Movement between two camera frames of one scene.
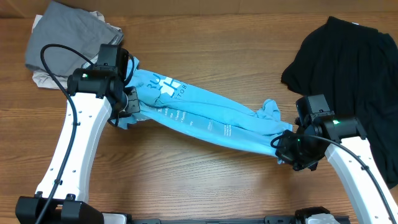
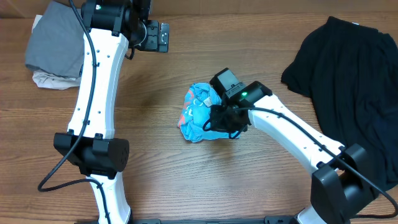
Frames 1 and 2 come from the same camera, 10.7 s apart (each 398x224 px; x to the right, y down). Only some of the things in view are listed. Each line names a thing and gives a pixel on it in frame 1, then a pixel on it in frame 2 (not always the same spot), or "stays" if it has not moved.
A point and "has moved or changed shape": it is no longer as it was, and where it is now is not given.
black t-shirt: x=356 y=68 stays
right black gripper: x=285 y=154 to x=218 y=124
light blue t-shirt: x=170 y=102 has moved or changed shape
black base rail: x=270 y=219 stays
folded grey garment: x=77 y=28 stays
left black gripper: x=132 y=94 to x=153 y=44
